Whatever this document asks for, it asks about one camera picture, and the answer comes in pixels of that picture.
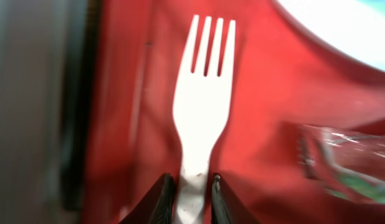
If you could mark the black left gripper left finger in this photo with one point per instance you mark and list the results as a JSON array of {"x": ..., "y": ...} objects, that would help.
[{"x": 156, "y": 206}]

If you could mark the red plastic tray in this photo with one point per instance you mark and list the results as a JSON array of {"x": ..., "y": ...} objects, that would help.
[{"x": 281, "y": 79}]

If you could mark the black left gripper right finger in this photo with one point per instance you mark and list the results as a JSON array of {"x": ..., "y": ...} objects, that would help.
[{"x": 226, "y": 207}]

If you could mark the red snack wrapper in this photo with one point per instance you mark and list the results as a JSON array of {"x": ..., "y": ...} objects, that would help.
[{"x": 348, "y": 164}]

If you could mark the grey dishwasher rack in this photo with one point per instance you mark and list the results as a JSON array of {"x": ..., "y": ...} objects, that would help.
[{"x": 48, "y": 52}]

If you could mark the light blue plate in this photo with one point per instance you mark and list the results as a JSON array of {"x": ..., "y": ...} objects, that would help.
[{"x": 353, "y": 28}]

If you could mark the white plastic fork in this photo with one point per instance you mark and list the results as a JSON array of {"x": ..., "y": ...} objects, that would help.
[{"x": 201, "y": 105}]

